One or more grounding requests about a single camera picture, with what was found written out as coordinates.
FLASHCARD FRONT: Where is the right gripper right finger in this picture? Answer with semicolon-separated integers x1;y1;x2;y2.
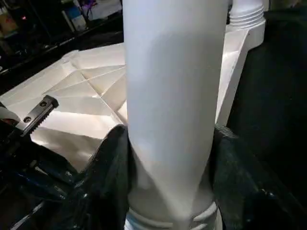
210;124;307;230

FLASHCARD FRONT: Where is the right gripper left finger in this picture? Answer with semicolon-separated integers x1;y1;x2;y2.
47;124;133;230

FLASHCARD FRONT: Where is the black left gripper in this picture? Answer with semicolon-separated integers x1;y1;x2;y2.
0;95;78;202

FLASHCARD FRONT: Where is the white plastic table top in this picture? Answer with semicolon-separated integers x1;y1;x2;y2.
0;19;267;174

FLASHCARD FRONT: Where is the white plastic table leg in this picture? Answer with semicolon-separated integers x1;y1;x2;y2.
228;0;266;30
122;0;230;230

